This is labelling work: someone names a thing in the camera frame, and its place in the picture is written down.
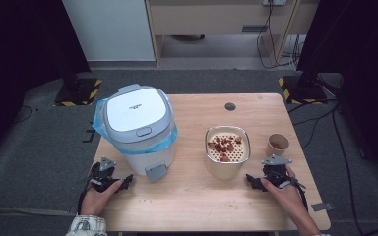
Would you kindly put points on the blue trash bag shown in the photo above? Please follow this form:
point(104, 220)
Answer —
point(99, 124)

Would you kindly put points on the grey table grommet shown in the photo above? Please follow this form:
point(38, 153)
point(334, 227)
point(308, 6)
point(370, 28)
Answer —
point(230, 106)

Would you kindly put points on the pile of red food scraps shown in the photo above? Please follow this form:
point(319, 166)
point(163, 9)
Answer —
point(223, 146)

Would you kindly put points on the black curtain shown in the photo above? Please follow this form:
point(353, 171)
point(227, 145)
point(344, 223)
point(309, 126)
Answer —
point(364, 49)
point(16, 49)

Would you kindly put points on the person's right hand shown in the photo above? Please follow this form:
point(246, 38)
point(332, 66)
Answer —
point(288, 198)

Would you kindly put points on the brown paper cup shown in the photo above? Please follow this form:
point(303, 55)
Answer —
point(274, 151)

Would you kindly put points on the white cabinet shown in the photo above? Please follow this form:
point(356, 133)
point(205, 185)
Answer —
point(111, 29)

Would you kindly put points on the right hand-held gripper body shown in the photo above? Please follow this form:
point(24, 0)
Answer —
point(275, 172)

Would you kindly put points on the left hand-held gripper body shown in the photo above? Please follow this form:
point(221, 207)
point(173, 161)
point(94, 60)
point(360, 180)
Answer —
point(102, 177)

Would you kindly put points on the grey floor tape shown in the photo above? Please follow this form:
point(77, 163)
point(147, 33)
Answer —
point(321, 206)

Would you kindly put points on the light wooden desk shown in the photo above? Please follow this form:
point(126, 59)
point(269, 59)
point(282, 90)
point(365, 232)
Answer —
point(210, 19)

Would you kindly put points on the white power strip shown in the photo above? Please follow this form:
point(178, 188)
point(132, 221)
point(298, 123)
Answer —
point(274, 2)

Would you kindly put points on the white pedal trash can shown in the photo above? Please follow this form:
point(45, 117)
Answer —
point(136, 111)

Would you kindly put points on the person's left hand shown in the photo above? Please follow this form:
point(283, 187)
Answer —
point(95, 201)

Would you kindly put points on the black stand striped base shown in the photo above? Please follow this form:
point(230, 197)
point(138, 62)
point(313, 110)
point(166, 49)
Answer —
point(78, 93)
point(303, 90)

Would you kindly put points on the black floor tape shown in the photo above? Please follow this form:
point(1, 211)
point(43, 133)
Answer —
point(89, 134)

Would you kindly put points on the beige strainer container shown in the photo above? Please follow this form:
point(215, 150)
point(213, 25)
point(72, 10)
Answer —
point(224, 171)

